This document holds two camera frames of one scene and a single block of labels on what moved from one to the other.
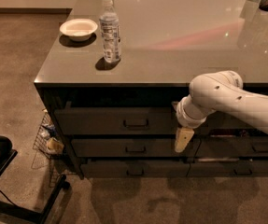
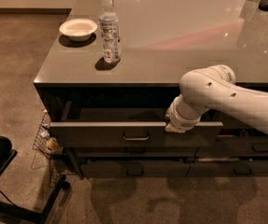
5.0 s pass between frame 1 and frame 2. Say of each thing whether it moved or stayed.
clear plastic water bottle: stayed
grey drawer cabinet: stayed
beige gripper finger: moved
